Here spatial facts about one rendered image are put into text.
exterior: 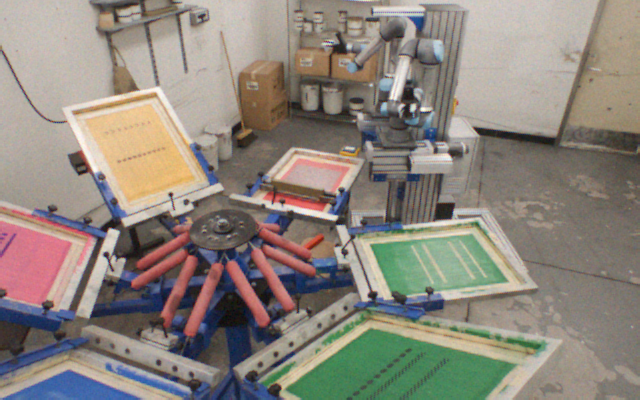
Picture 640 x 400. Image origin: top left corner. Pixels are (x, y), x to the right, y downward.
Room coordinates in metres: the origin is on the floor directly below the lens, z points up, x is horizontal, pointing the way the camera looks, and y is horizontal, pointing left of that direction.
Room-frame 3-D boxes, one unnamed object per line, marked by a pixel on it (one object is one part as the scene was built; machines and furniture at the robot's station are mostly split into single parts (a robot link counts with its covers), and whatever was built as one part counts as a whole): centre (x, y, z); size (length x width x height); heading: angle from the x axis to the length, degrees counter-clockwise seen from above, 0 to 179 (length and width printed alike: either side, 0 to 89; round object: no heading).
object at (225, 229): (1.56, 0.42, 0.67); 0.39 x 0.39 x 1.35
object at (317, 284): (1.67, -0.19, 0.90); 1.24 x 0.06 x 0.06; 100
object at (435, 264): (1.72, -0.47, 1.05); 1.08 x 0.61 x 0.23; 100
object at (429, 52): (2.55, -0.64, 1.63); 0.15 x 0.12 x 0.55; 65
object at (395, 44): (3.23, -0.55, 1.63); 0.15 x 0.12 x 0.55; 156
